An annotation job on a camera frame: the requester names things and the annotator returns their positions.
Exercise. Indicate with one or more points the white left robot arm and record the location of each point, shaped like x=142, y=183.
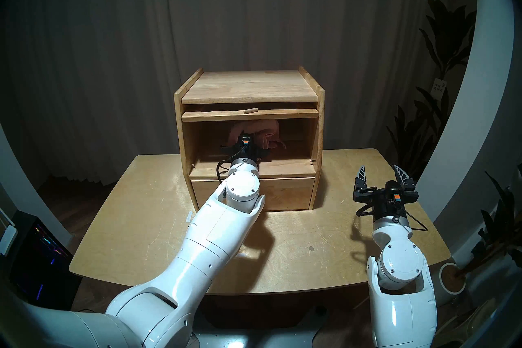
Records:
x=212, y=237

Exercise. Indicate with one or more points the wooden cabinet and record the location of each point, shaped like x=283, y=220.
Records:
x=248, y=86

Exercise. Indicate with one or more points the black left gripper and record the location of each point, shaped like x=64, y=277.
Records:
x=244, y=151

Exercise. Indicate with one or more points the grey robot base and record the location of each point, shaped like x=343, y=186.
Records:
x=285, y=337

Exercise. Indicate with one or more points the wooden flip door wavy window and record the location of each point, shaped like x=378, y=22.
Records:
x=285, y=114

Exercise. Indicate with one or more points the black computer tower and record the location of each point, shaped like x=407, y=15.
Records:
x=40, y=261

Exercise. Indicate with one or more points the white wall device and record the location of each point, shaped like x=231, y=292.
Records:
x=7, y=241

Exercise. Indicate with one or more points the tall dark leafy plant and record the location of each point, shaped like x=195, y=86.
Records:
x=448, y=37

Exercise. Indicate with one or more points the grey pleated curtain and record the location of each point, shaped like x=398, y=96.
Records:
x=102, y=45

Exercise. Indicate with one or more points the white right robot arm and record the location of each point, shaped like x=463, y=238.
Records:
x=401, y=265

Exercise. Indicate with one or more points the white curved arch panel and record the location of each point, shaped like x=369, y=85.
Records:
x=24, y=188
x=481, y=106

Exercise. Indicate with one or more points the pink towel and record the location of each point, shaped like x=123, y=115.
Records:
x=265, y=131

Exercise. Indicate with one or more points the white plant tag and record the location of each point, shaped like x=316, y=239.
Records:
x=438, y=89

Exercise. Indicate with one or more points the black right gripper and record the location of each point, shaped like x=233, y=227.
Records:
x=387, y=210

